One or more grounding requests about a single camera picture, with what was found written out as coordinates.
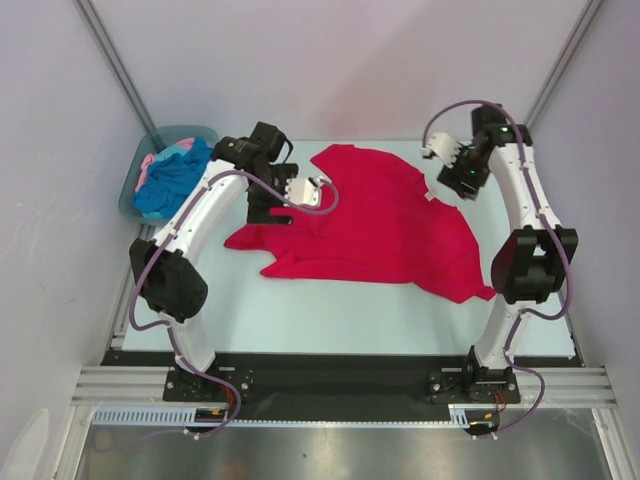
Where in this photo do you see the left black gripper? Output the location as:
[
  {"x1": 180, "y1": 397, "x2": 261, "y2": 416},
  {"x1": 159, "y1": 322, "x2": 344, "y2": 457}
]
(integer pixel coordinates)
[{"x1": 247, "y1": 164, "x2": 299, "y2": 225}]

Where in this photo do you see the red t shirt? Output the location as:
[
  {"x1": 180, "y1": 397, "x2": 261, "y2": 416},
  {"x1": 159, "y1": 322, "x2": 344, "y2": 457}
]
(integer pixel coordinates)
[{"x1": 224, "y1": 144, "x2": 495, "y2": 304}]

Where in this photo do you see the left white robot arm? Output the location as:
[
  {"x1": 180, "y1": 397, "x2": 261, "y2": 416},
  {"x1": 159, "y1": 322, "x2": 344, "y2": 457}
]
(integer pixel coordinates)
[{"x1": 128, "y1": 122, "x2": 299, "y2": 400}]

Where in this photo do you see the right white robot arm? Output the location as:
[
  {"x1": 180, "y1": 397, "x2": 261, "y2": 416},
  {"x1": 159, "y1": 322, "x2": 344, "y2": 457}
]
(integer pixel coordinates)
[{"x1": 421, "y1": 99, "x2": 579, "y2": 401}]

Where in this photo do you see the blue t shirt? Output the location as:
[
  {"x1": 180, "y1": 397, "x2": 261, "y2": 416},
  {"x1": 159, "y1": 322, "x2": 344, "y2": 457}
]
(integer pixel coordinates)
[{"x1": 131, "y1": 137, "x2": 212, "y2": 219}]

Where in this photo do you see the light teal t shirt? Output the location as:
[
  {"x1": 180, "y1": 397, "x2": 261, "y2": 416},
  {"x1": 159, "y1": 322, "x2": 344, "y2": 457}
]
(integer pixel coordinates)
[{"x1": 133, "y1": 145, "x2": 187, "y2": 219}]

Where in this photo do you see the pink t shirt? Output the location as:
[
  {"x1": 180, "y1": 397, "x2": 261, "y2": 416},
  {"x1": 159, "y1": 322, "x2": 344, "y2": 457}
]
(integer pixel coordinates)
[{"x1": 134, "y1": 137, "x2": 195, "y2": 192}]

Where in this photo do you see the translucent blue plastic basket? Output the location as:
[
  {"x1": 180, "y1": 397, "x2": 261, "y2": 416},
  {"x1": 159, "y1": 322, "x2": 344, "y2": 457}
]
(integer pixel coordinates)
[{"x1": 118, "y1": 125, "x2": 219, "y2": 226}]

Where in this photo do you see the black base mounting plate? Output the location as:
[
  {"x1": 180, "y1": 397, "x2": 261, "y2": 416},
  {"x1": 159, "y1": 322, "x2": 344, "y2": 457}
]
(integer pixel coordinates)
[{"x1": 101, "y1": 350, "x2": 592, "y2": 422}]

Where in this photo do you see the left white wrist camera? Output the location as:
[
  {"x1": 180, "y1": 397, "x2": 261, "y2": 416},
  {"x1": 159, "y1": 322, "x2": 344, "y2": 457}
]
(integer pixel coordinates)
[{"x1": 284, "y1": 177, "x2": 325, "y2": 208}]

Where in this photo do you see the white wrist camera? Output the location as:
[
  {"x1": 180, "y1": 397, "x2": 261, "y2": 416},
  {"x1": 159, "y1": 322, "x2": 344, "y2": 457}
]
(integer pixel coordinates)
[
  {"x1": 284, "y1": 177, "x2": 325, "y2": 208},
  {"x1": 420, "y1": 132, "x2": 464, "y2": 169}
]

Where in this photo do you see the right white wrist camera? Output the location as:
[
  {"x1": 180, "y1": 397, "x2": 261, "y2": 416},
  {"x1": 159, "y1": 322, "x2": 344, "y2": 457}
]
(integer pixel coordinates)
[{"x1": 420, "y1": 132, "x2": 464, "y2": 169}]

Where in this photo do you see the right aluminium corner post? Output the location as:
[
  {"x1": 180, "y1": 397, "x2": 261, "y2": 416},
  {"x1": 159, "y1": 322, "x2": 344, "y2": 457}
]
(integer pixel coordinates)
[{"x1": 524, "y1": 0, "x2": 605, "y2": 133}]

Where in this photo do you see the aluminium corner post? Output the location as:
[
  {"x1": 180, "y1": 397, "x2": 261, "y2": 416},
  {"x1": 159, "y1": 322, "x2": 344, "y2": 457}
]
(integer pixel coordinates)
[
  {"x1": 72, "y1": 0, "x2": 156, "y2": 132},
  {"x1": 524, "y1": 0, "x2": 605, "y2": 133}
]

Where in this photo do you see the left aluminium corner post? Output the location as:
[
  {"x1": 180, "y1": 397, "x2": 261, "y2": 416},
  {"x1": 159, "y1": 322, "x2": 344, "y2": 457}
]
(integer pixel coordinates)
[{"x1": 72, "y1": 0, "x2": 156, "y2": 132}]

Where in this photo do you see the aluminium front rail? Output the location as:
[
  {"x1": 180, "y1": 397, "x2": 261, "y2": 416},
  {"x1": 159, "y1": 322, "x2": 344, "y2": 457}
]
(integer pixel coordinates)
[{"x1": 71, "y1": 366, "x2": 617, "y2": 408}]

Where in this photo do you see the slotted cable duct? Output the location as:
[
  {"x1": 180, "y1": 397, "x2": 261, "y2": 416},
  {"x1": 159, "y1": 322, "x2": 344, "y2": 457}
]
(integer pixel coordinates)
[{"x1": 92, "y1": 405, "x2": 499, "y2": 429}]

